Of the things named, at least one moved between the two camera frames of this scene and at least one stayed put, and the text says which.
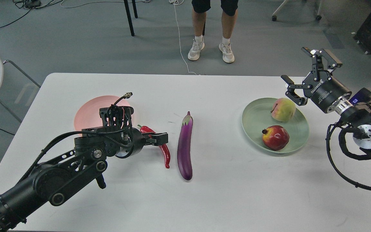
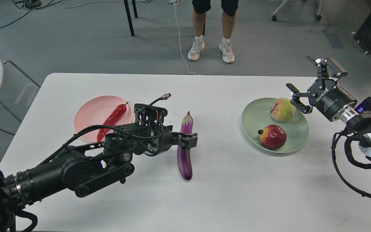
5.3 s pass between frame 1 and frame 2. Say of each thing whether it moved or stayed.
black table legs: stayed
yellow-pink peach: stayed
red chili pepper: moved
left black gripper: moved
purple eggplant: stayed
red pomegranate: stayed
